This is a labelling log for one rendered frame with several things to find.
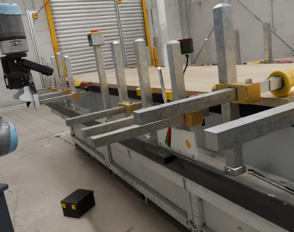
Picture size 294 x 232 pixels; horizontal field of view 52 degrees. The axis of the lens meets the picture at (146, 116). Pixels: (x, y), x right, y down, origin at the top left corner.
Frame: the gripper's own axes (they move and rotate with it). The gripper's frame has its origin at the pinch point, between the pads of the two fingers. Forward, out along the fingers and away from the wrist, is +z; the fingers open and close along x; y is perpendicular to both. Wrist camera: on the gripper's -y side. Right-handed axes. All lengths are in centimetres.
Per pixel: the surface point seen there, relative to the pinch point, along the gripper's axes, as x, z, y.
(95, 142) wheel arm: 33.9, 9.0, -7.6
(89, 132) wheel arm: 9.5, 12.1, -15.6
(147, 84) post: 8.5, -0.8, -45.0
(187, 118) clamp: 38, 9, -39
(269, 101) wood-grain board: 60, 5, -54
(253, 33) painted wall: -464, -16, -750
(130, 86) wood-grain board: -37, 5, -63
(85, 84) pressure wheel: -109, 5, -64
